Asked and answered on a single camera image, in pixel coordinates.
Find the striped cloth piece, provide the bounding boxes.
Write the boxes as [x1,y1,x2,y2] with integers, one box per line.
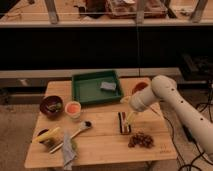
[118,112,131,135]

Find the brown grape bunch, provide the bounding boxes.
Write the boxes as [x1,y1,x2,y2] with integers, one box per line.
[128,132,154,148]

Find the yellow corn toy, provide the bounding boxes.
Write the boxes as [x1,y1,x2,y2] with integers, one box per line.
[32,127,61,142]

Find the dark purple bowl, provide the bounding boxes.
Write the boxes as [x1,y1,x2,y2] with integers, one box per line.
[40,95,63,118]

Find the wooden table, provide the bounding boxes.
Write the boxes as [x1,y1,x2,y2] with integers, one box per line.
[25,77,177,168]

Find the green plastic tray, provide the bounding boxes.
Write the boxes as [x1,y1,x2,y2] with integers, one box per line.
[71,70,124,105]

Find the black cable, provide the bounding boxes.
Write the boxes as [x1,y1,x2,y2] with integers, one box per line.
[149,106,213,171]

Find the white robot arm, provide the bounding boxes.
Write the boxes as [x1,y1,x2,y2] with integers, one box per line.
[124,75,213,161]

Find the white cup with orange content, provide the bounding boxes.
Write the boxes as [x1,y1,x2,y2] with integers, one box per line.
[65,101,81,119]

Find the grey green cloth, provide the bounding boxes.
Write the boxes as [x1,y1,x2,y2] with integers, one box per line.
[62,132,77,171]

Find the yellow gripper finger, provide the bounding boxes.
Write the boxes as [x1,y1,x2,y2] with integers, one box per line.
[125,111,137,125]

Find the grey sponge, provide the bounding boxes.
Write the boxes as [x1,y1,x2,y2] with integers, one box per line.
[100,82,116,91]

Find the orange bowl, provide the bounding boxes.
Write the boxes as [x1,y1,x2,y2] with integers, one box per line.
[132,82,148,94]

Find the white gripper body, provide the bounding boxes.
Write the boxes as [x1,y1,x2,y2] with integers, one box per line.
[129,87,157,112]

